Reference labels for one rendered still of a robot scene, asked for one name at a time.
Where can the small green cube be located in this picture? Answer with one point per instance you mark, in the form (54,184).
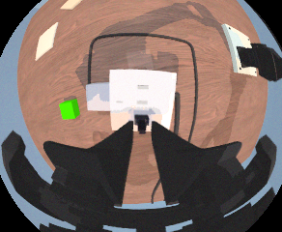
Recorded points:
(69,109)

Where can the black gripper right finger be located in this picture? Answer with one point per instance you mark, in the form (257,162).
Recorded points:
(180,162)

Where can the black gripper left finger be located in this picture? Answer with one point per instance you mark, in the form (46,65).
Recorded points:
(107,161)

